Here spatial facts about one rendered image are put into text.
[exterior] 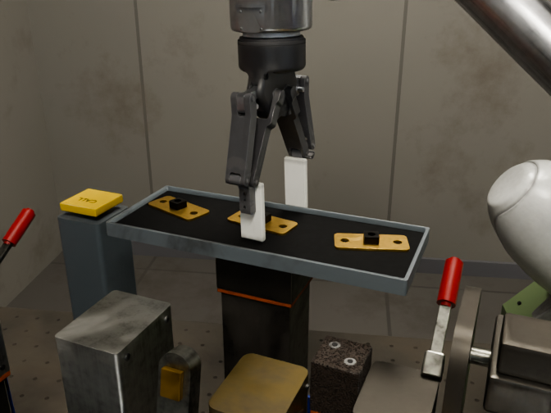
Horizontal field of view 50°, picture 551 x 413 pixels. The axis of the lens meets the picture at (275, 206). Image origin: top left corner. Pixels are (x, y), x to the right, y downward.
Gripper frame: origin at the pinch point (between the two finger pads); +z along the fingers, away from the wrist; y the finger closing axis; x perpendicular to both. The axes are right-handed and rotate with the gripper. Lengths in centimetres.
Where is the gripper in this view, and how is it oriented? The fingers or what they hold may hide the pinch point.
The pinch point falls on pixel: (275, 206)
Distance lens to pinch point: 72.2
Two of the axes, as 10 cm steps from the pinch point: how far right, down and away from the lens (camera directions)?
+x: 8.7, 1.6, -4.7
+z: 0.2, 9.3, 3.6
